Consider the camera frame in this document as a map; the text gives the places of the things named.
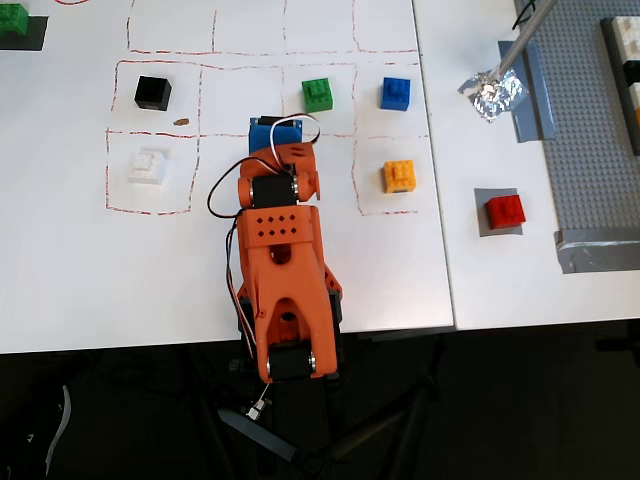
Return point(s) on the orange brick block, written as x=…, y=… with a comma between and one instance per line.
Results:
x=399, y=177

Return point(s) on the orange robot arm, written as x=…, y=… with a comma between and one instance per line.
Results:
x=280, y=260

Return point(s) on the green brick block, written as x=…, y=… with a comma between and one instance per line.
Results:
x=317, y=95
x=12, y=20

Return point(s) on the metal pole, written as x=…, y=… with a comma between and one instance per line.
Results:
x=525, y=40

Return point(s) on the blue brick block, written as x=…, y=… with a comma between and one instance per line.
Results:
x=395, y=94

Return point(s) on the red brick block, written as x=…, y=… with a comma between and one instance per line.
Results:
x=505, y=211

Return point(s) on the black tripod stand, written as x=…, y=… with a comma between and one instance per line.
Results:
x=350, y=440

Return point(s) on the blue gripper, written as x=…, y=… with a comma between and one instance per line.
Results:
x=267, y=138

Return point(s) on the black square mat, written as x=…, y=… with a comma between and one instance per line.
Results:
x=37, y=35

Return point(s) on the wide grey tape piece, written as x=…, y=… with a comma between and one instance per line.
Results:
x=595, y=252

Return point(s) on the grey studded baseplate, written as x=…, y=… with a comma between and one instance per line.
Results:
x=585, y=150

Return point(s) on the long grey tape strip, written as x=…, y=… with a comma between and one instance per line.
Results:
x=537, y=120

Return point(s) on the crumpled aluminium foil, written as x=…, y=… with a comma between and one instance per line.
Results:
x=492, y=97

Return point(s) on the black brick block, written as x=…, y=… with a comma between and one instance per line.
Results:
x=152, y=92

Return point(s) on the white brick block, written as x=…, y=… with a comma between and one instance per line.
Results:
x=146, y=167

